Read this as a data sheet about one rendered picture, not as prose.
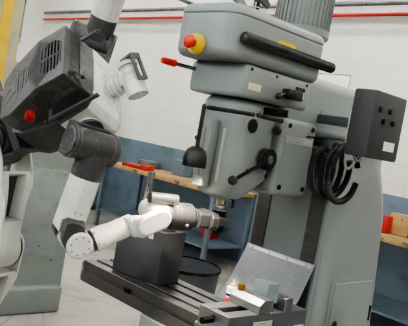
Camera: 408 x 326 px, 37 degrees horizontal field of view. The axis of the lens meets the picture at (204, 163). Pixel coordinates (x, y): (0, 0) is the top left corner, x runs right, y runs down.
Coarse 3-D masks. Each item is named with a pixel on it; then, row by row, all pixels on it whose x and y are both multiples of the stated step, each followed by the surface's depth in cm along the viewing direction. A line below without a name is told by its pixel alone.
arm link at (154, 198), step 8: (152, 192) 184; (144, 200) 190; (152, 200) 184; (160, 200) 185; (168, 200) 186; (176, 200) 187; (144, 208) 187; (152, 208) 184; (168, 208) 185; (176, 208) 187; (176, 216) 186; (184, 216) 187; (176, 224) 187
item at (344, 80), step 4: (320, 76) 680; (324, 76) 676; (328, 76) 673; (332, 76) 669; (336, 76) 665; (340, 76) 662; (344, 76) 659; (348, 76) 655; (324, 80) 676; (328, 80) 672; (332, 80) 669; (336, 80) 665; (340, 80) 662; (344, 80) 658; (348, 80) 654; (340, 84) 661; (344, 84) 658; (348, 84) 654; (348, 88) 653
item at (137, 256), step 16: (128, 240) 219; (144, 240) 214; (160, 240) 210; (176, 240) 215; (128, 256) 218; (144, 256) 214; (160, 256) 210; (176, 256) 216; (128, 272) 218; (144, 272) 213; (160, 272) 210; (176, 272) 218
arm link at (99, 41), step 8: (80, 24) 194; (88, 24) 194; (96, 24) 192; (104, 24) 192; (112, 24) 193; (80, 32) 193; (88, 32) 194; (104, 32) 193; (112, 32) 195; (88, 40) 194; (96, 40) 194; (104, 40) 195; (96, 48) 195; (104, 48) 195
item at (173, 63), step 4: (164, 60) 184; (168, 60) 185; (172, 60) 186; (176, 60) 188; (168, 64) 186; (172, 64) 186; (176, 64) 187; (180, 64) 189; (184, 64) 190; (188, 68) 192; (192, 68) 193
